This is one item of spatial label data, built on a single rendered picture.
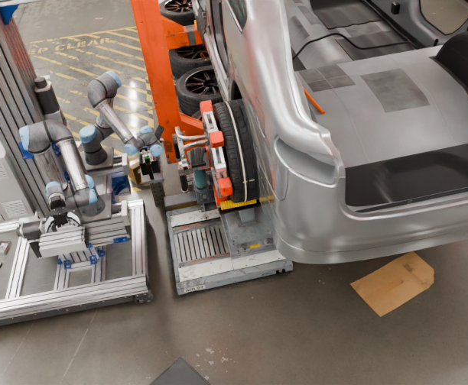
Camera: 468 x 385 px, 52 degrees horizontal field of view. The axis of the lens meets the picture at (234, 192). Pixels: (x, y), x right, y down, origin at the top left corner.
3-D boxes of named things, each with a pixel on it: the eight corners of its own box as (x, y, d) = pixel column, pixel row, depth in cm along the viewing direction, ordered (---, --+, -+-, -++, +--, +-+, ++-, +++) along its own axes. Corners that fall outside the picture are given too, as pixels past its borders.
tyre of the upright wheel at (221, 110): (267, 211, 333) (274, 169, 273) (233, 218, 331) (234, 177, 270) (245, 131, 359) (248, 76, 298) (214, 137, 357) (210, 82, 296)
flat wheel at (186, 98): (167, 101, 479) (163, 79, 463) (222, 78, 504) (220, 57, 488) (202, 130, 437) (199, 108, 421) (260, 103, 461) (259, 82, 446)
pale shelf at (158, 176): (164, 181, 365) (164, 178, 363) (142, 186, 364) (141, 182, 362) (159, 148, 397) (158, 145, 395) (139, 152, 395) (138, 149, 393)
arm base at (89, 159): (84, 166, 321) (80, 155, 315) (86, 153, 332) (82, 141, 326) (107, 163, 322) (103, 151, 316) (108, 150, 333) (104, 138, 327)
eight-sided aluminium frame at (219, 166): (232, 212, 312) (223, 145, 275) (222, 215, 311) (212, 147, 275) (217, 162, 352) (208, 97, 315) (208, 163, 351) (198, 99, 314)
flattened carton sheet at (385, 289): (442, 279, 329) (443, 276, 326) (380, 318, 311) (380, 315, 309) (409, 251, 349) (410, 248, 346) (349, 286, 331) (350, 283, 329)
